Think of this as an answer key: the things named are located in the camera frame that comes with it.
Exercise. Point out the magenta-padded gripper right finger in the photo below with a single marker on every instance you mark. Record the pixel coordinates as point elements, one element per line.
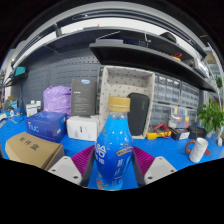
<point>159,168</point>

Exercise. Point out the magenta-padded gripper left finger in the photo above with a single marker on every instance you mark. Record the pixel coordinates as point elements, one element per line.
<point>65,168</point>

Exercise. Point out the blue drink bottle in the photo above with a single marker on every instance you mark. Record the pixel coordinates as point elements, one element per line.
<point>113,146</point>

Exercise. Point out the yellow multimeter with red leads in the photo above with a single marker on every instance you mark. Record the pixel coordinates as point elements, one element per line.
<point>156,134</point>

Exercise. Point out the brown cardboard box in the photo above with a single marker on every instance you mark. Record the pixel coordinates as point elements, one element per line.
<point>31,150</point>

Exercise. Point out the black box with white label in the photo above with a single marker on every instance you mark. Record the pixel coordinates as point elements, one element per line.
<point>179,134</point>

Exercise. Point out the white cardboard box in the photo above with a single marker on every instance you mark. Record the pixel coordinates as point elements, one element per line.
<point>82,128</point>

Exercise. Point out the blue cardboard box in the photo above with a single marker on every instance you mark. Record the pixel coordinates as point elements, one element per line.
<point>45,126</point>

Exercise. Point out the plain black box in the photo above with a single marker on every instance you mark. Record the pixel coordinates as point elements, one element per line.
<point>197,132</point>

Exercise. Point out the grey small-parts drawer cabinet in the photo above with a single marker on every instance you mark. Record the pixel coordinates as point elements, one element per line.
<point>193,115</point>
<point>190,95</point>
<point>160,115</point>
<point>166,89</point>

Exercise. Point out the black zip case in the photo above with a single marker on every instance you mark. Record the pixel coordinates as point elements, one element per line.
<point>139,113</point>

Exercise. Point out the small white carton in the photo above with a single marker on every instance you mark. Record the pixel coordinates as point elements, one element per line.
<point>31,109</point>

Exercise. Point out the purple plastic bag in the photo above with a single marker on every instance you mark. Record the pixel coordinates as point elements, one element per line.
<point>56,100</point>

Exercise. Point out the dark grey upright box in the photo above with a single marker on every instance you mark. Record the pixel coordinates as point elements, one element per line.
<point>83,98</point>

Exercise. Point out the green potted plant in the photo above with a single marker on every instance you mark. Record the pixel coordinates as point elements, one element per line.
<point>210,116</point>

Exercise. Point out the white perforated tray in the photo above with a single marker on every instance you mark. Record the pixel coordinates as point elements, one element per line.
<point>123,81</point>

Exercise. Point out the small monitor with teal screen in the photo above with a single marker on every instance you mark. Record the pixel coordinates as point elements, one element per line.
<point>19,71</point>

